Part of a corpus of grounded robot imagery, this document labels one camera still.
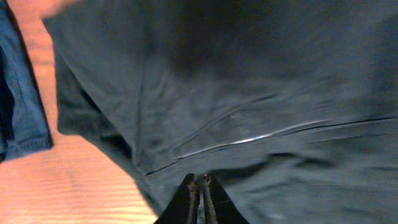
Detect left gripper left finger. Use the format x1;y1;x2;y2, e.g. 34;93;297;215
154;174;199;224

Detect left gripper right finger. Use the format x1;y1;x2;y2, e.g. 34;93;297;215
203;173;249;224

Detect black shorts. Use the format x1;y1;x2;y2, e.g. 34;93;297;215
43;0;397;223

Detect folded navy blue garment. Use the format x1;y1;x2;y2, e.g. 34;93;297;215
1;0;52;162

